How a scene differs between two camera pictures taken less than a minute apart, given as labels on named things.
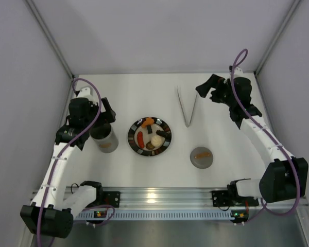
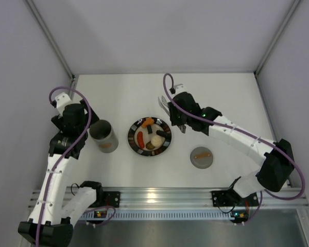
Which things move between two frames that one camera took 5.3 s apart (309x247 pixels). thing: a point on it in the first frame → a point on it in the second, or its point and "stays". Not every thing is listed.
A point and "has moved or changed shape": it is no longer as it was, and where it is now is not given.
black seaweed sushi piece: (150, 130) stays
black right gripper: (217, 90) → (174, 115)
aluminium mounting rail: (173, 198) stays
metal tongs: (182, 109) has moved or changed shape
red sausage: (140, 139) stays
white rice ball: (156, 141) stays
